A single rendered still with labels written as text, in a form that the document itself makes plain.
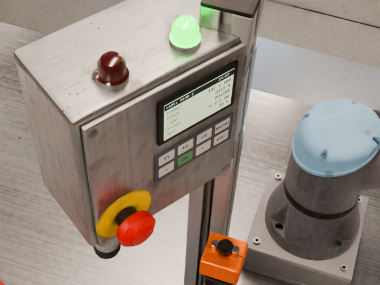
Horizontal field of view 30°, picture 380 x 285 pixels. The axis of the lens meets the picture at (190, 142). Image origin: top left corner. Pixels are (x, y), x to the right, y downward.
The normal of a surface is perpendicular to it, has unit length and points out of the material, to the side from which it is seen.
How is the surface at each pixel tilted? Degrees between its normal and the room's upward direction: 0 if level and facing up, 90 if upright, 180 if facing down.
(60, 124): 90
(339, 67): 0
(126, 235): 64
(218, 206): 90
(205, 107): 90
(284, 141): 0
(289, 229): 68
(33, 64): 0
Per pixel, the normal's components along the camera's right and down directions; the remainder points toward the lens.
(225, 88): 0.60, 0.65
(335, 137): -0.07, -0.64
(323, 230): 0.01, 0.51
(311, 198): -0.51, 0.62
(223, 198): -0.31, 0.75
